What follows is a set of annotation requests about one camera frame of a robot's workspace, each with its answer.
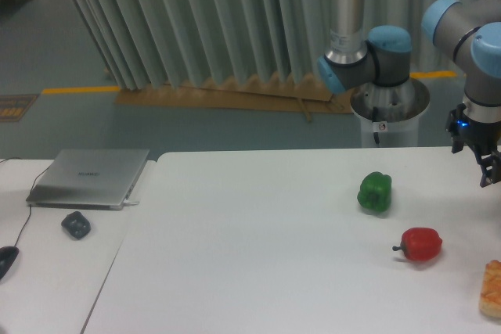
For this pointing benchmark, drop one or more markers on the toast bread slice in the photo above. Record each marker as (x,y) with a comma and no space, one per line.
(489,300)

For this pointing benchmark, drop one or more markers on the black computer mouse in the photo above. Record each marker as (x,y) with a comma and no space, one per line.
(8,255)

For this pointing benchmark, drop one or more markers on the grey pleated curtain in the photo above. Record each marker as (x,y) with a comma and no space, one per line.
(153,42)

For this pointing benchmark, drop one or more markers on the brown cardboard sheet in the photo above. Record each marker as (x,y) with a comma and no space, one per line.
(307,98)

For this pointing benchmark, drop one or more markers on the green bell pepper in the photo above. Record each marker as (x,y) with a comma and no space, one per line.
(375,192)

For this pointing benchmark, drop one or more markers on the floor warning sign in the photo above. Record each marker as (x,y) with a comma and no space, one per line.
(13,107)

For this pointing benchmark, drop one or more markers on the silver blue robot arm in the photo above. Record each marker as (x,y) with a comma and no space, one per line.
(375,68)

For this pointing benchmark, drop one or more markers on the silver laptop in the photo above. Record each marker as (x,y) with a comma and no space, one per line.
(89,178)

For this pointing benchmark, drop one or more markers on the dark grey small gadget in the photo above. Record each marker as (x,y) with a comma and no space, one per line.
(76,225)

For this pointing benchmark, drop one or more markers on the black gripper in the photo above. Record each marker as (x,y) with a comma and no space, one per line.
(482,138)

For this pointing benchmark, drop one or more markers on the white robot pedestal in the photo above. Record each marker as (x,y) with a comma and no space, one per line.
(389,117)

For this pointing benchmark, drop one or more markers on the red bell pepper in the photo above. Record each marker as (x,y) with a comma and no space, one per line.
(420,244)

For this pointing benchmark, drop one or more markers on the white usb plug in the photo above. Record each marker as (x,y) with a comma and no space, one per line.
(128,203)

